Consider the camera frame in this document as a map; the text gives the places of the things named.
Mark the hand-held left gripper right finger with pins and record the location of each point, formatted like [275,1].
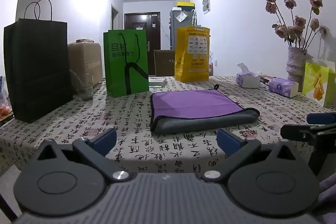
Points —
[227,140]

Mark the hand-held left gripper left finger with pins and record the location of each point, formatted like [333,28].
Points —
[106,139]

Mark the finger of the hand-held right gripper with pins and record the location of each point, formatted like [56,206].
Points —
[296,133]
[321,118]

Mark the purple and grey towel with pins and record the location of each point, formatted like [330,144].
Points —
[194,106]

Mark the calligraphy print tablecloth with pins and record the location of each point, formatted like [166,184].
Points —
[131,119]

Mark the light green gift bag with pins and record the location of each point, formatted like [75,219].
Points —
[317,82]

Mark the purple tissue pack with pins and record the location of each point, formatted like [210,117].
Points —
[283,86]

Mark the clear glass cup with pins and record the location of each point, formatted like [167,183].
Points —
[83,87]

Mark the textured grey vase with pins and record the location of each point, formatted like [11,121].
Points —
[298,66]

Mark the dark book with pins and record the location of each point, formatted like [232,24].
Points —
[266,79]

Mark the open purple tissue box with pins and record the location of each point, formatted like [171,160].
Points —
[248,79]

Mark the stack of books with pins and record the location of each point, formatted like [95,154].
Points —
[157,81]

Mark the green paper bag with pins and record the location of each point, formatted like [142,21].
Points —
[126,64]

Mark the large brown cardboard box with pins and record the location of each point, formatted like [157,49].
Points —
[85,61]

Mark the yellow paper bag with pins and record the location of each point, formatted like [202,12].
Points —
[193,56]

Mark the flat brown cardboard box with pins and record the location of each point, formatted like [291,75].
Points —
[164,62]

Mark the bunch of dried roses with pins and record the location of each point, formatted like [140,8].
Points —
[294,24]

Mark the black paper bag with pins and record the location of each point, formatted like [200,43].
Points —
[36,69]

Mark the plastic bag with oranges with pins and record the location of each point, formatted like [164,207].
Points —
[4,103]

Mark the dark brown door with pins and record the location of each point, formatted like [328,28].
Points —
[141,22]

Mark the grey refrigerator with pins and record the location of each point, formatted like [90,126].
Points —
[174,27]

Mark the yellow box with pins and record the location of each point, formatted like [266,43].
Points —
[185,5]

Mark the wall picture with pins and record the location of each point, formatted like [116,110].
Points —
[206,2]

